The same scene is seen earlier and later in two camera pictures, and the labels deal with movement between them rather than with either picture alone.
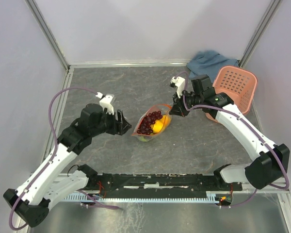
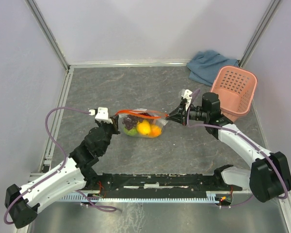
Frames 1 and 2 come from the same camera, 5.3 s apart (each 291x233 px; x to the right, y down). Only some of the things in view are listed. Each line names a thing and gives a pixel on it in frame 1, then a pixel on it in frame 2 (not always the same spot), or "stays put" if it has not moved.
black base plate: (99, 184) stays put
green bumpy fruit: (144, 138) → (132, 132)
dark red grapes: (145, 127) → (130, 122)
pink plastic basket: (239, 84) stays put
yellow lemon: (158, 126) → (144, 127)
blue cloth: (207, 62) stays put
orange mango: (166, 120) → (155, 131)
